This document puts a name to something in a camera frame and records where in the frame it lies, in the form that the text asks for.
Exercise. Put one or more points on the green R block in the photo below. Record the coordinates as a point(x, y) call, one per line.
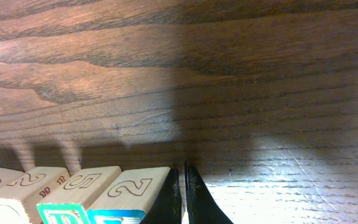
point(68, 204)

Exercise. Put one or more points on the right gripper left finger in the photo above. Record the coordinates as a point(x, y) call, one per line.
point(167, 208)

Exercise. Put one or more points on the yellow O block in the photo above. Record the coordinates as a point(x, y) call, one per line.
point(19, 198)

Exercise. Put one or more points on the blue L block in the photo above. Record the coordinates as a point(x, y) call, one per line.
point(129, 198)

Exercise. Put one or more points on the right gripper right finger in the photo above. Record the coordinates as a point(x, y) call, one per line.
point(201, 206)

